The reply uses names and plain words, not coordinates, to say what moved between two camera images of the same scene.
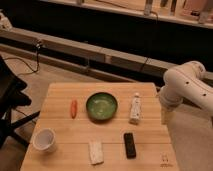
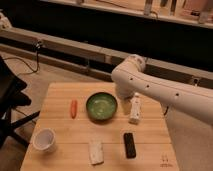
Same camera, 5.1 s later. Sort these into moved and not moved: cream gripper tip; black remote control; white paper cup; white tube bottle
Moved: cream gripper tip
Not moved: black remote control; white tube bottle; white paper cup
